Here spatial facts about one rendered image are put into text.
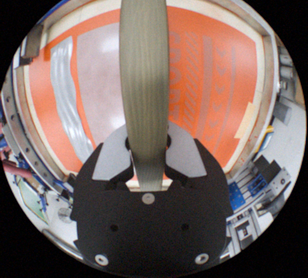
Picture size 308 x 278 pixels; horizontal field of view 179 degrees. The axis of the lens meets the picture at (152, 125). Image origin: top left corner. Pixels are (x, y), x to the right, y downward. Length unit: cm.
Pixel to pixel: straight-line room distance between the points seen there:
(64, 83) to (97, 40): 10
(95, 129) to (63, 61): 15
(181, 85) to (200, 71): 4
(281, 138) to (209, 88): 344
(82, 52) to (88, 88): 7
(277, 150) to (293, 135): 71
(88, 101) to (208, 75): 21
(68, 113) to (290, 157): 373
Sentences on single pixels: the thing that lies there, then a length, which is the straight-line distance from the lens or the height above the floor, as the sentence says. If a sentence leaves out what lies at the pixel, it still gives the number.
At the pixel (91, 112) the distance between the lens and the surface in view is 20.
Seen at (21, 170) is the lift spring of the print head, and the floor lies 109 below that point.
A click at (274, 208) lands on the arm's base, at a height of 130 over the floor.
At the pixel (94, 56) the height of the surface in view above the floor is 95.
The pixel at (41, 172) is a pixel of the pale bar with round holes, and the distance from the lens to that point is 53.
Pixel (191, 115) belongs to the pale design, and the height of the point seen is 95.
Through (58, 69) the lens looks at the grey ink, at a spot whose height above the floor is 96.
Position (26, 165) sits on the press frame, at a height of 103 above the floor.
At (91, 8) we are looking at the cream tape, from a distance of 25.
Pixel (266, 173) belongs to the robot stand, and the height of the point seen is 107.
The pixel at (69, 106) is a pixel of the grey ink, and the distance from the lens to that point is 22.
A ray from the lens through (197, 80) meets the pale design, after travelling 17.
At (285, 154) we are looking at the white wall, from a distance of 359.
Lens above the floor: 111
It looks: 62 degrees down
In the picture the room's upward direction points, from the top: 176 degrees clockwise
